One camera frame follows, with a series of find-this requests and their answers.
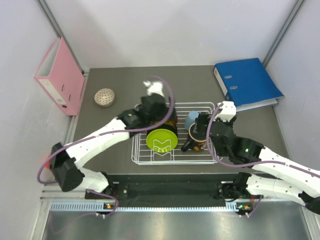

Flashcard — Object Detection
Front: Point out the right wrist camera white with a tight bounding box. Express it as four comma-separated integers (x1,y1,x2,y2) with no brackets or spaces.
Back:
214,101,237,122

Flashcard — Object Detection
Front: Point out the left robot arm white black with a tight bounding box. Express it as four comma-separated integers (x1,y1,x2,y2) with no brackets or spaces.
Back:
49,93,175,199

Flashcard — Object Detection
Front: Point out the pink binder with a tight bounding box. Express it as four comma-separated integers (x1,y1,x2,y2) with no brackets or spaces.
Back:
34,37,85,116

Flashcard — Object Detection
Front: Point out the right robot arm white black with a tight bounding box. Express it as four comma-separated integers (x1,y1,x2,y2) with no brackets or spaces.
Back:
194,113,320,214

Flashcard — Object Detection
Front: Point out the light blue cup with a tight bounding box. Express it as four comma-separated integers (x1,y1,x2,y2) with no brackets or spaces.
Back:
184,110,200,131

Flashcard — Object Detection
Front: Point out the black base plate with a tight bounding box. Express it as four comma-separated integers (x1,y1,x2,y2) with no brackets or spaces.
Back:
106,173,250,207

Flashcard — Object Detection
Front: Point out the black skull mug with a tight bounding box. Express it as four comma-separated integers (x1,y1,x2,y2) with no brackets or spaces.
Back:
181,122,207,152

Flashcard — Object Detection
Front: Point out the lime green plate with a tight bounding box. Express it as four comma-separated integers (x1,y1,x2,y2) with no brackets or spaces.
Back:
146,128,178,153

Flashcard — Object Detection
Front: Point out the slotted cable duct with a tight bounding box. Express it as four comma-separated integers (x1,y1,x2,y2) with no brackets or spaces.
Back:
50,201,253,212

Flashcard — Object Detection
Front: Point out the red emergency button box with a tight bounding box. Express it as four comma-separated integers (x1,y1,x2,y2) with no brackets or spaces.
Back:
45,155,51,169

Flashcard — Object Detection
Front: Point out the white wire dish rack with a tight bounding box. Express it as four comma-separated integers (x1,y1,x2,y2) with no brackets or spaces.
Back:
131,102,216,166

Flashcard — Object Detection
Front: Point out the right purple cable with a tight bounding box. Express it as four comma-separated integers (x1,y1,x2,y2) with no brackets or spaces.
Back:
205,103,320,180

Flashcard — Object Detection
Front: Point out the black gold plate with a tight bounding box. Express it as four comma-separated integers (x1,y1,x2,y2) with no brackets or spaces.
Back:
147,119,178,134

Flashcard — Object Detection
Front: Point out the patterned small bowl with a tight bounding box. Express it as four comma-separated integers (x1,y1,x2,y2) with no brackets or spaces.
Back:
94,88,115,107

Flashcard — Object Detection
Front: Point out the purple cable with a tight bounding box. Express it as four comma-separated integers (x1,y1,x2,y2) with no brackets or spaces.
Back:
36,75,175,185
205,103,320,180

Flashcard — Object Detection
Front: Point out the blue binder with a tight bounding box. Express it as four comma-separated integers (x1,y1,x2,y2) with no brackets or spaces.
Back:
213,58,284,112

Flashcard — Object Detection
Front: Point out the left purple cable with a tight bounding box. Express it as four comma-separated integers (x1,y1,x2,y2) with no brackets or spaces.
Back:
36,75,175,185

